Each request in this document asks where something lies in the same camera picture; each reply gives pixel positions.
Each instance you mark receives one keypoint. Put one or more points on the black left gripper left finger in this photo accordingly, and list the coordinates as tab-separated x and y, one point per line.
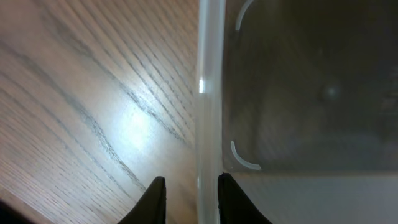
151	207

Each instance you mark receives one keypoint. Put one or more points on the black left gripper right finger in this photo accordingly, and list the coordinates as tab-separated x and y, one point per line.
234	205

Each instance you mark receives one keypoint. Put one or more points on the clear plastic storage container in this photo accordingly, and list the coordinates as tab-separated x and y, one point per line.
297	100

